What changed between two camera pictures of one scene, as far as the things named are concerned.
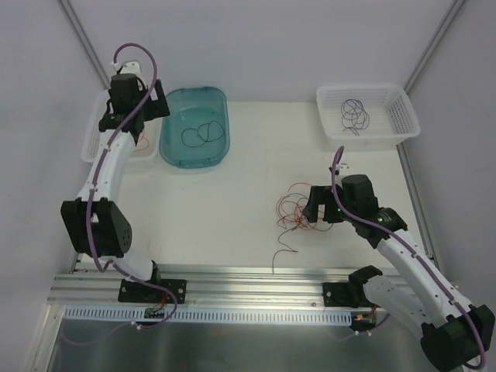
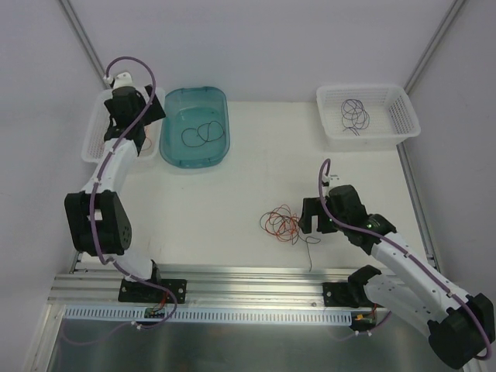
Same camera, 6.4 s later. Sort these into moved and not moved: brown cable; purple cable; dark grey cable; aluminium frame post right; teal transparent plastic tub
Moved: brown cable
Not moved: teal transparent plastic tub; dark grey cable; purple cable; aluminium frame post right
